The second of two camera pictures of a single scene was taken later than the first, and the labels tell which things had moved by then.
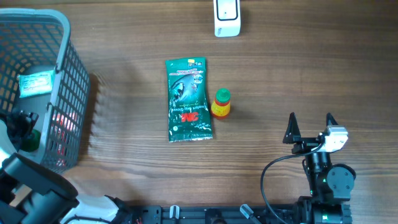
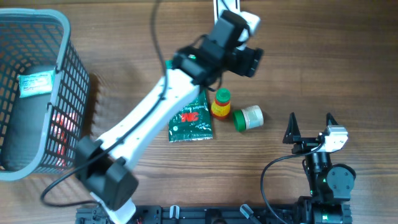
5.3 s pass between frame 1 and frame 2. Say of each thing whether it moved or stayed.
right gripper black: stayed
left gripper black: moved
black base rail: stayed
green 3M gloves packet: stayed
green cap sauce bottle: stayed
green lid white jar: moved
